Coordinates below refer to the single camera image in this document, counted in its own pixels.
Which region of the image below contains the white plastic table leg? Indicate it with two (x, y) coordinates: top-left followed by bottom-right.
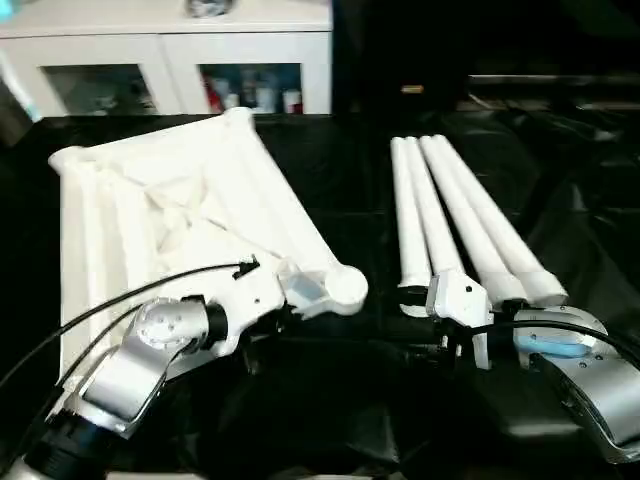
(389, 137), (434, 318)
(418, 134), (529, 306)
(431, 134), (569, 307)
(404, 137), (469, 296)

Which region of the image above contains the white plastic table top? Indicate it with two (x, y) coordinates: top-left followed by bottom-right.
(48, 106), (370, 386)

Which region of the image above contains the black work mat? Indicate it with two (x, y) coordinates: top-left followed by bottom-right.
(0, 112), (640, 480)

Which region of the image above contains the red bottle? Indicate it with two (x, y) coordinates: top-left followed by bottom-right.
(204, 75), (224, 113)

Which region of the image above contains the white cabinet with glass doors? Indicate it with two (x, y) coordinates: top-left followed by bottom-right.
(0, 0), (333, 121)

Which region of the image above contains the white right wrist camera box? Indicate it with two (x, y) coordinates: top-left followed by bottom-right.
(425, 270), (494, 372)

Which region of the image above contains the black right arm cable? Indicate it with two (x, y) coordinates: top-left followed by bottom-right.
(490, 315), (640, 366)

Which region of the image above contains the grey horizontal rail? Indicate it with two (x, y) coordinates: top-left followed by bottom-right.
(468, 70), (640, 89)

